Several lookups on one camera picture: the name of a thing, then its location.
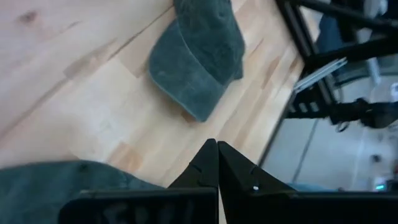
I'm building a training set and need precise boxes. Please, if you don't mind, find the black aluminium frame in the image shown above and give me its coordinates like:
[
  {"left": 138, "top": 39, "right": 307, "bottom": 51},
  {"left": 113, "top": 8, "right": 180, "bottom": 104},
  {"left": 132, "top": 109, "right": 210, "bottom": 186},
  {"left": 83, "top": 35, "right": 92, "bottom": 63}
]
[{"left": 275, "top": 0, "right": 398, "bottom": 94}]

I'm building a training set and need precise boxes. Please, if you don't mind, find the black slotted mounting bracket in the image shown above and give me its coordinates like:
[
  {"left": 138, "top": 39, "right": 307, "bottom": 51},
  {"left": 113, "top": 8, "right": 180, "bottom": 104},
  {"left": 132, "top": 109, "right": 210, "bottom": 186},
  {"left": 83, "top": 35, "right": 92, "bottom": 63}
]
[{"left": 285, "top": 91, "right": 338, "bottom": 119}]

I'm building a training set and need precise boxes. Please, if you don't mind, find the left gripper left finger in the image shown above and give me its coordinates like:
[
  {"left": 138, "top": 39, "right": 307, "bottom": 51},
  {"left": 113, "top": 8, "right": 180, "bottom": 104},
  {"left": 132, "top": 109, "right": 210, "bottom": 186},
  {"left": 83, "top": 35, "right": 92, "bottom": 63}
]
[{"left": 58, "top": 138, "right": 220, "bottom": 224}]

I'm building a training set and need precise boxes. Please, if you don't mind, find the silver metal bar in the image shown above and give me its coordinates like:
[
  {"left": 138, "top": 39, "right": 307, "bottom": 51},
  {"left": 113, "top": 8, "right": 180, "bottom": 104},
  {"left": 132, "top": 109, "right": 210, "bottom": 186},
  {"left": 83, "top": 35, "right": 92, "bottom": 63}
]
[{"left": 293, "top": 57, "right": 348, "bottom": 93}]

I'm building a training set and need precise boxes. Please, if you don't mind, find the green denim cap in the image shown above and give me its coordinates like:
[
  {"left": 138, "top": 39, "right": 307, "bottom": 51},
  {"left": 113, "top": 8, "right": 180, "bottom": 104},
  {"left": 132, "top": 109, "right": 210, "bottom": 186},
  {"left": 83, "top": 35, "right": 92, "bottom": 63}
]
[
  {"left": 147, "top": 0, "right": 246, "bottom": 123},
  {"left": 0, "top": 159, "right": 164, "bottom": 224}
]

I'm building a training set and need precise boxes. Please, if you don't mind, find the black camera with cable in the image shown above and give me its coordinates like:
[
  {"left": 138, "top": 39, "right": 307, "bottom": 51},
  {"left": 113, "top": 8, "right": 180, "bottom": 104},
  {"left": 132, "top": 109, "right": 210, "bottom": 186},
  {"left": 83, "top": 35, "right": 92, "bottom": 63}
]
[{"left": 329, "top": 98, "right": 398, "bottom": 130}]

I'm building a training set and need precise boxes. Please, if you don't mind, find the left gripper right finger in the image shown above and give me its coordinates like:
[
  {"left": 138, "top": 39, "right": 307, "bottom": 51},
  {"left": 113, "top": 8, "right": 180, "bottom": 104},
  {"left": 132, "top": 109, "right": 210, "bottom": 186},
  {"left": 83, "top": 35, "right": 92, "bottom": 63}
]
[{"left": 217, "top": 140, "right": 398, "bottom": 224}]

